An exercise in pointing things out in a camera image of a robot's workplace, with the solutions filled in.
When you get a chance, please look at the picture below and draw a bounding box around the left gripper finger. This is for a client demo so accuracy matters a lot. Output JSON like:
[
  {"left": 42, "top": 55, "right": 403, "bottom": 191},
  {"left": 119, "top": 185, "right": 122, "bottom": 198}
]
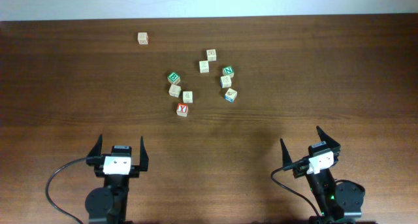
[
  {"left": 139, "top": 137, "right": 149, "bottom": 171},
  {"left": 87, "top": 135, "right": 103, "bottom": 157}
]

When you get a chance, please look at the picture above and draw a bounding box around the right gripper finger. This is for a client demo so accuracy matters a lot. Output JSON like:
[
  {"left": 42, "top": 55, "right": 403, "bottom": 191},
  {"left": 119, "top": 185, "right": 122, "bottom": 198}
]
[
  {"left": 316, "top": 125, "right": 340, "bottom": 149},
  {"left": 280, "top": 138, "right": 293, "bottom": 169}
]

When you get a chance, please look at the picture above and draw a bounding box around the red Y wooden block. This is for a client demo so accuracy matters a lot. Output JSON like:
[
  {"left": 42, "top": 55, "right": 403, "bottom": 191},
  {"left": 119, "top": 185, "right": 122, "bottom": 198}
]
[{"left": 176, "top": 103, "right": 189, "bottom": 117}]

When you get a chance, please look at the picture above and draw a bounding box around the plain wooden block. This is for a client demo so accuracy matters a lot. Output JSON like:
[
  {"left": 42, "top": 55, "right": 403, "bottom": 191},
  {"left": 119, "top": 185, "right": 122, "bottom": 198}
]
[
  {"left": 137, "top": 32, "right": 149, "bottom": 45},
  {"left": 169, "top": 84, "right": 182, "bottom": 98}
]

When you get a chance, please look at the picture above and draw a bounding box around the wooden block number four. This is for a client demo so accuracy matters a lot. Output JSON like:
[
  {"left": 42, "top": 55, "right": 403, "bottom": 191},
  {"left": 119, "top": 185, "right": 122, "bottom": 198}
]
[{"left": 182, "top": 91, "right": 193, "bottom": 103}]

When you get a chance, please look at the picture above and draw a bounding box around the blue bird picture block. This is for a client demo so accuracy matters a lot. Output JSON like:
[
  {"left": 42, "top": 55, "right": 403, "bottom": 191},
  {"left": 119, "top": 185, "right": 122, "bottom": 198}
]
[{"left": 224, "top": 88, "right": 238, "bottom": 103}]

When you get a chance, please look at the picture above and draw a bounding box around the wooden block blue side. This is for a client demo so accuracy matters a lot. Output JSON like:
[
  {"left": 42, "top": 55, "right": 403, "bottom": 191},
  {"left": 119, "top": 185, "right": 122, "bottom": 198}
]
[{"left": 220, "top": 75, "right": 232, "bottom": 88}]

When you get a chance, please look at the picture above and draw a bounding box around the green N wooden block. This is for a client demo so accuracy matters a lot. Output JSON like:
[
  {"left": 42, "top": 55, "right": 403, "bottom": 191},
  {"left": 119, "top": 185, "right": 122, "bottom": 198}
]
[{"left": 222, "top": 66, "right": 234, "bottom": 78}]

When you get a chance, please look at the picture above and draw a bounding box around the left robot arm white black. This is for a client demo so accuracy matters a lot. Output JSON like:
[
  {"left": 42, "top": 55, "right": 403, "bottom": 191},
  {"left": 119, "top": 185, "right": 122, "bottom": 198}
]
[{"left": 85, "top": 136, "right": 149, "bottom": 224}]

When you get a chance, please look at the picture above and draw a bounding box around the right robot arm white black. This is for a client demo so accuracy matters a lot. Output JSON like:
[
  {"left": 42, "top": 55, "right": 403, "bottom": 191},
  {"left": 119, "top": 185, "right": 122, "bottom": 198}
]
[{"left": 270, "top": 127, "right": 366, "bottom": 223}]

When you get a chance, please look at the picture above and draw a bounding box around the green B wooden block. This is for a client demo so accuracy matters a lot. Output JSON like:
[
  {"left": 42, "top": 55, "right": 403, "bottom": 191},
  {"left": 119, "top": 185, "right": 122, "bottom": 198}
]
[{"left": 167, "top": 72, "right": 181, "bottom": 85}]

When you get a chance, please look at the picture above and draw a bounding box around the wooden block below upper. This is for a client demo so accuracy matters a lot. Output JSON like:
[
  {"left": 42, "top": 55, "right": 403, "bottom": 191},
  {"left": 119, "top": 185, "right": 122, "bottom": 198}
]
[{"left": 199, "top": 61, "right": 210, "bottom": 73}]

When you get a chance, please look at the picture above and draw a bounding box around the wooden block upper middle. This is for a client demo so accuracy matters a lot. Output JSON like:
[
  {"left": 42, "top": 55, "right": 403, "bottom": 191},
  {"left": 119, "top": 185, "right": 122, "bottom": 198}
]
[{"left": 206, "top": 49, "right": 217, "bottom": 61}]

